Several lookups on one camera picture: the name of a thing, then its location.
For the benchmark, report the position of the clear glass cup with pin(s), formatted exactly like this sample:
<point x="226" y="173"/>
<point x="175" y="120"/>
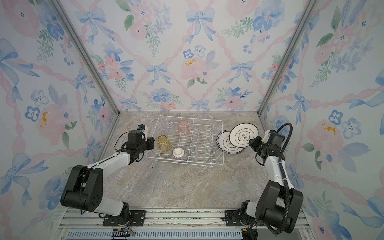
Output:
<point x="169" y="125"/>

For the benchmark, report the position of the white wire dish rack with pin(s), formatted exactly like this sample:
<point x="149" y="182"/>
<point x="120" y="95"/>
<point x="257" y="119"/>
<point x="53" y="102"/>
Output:
<point x="200" y="145"/>

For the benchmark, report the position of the aluminium corner post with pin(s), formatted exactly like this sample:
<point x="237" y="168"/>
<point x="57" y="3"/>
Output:
<point x="80" y="47"/>
<point x="291" y="47"/>

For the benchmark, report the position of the right aluminium corner post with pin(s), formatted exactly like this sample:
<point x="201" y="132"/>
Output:
<point x="291" y="47"/>

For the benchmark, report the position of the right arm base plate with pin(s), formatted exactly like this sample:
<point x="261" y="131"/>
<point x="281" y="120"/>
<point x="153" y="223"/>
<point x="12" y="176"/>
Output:
<point x="235" y="218"/>

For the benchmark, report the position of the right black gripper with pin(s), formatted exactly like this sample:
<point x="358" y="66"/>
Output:
<point x="254" y="141"/>

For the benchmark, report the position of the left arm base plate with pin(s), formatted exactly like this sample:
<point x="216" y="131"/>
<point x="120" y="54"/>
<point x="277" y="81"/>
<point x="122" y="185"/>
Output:
<point x="132" y="218"/>

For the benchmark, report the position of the aluminium rail frame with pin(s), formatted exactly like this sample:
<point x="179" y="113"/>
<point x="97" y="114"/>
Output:
<point x="171" y="224"/>

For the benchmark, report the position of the pink glass cup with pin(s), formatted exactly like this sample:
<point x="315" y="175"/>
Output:
<point x="183" y="127"/>

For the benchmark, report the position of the left aluminium corner post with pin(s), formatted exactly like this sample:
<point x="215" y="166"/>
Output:
<point x="80" y="47"/>

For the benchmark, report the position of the yellow glass cup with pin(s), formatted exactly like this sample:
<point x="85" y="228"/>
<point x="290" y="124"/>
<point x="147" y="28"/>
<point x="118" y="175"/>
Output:
<point x="164" y="143"/>

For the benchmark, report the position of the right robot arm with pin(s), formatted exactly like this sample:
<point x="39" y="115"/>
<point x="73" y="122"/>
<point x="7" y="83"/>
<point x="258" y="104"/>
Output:
<point x="280" y="203"/>

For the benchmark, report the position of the white plate with clover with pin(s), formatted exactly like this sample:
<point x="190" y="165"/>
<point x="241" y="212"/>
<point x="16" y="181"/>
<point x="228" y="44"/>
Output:
<point x="224" y="143"/>

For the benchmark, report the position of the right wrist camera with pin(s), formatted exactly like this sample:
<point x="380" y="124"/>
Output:
<point x="267" y="136"/>

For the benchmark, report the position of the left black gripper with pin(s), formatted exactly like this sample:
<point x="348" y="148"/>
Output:
<point x="150" y="140"/>

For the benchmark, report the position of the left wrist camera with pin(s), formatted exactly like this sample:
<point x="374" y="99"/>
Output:
<point x="142" y="128"/>

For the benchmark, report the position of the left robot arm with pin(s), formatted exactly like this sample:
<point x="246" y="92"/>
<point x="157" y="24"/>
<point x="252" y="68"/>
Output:
<point x="84" y="188"/>

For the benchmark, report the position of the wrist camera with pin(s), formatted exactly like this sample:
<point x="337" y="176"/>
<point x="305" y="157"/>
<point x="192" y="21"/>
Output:
<point x="142" y="128"/>
<point x="267" y="136"/>

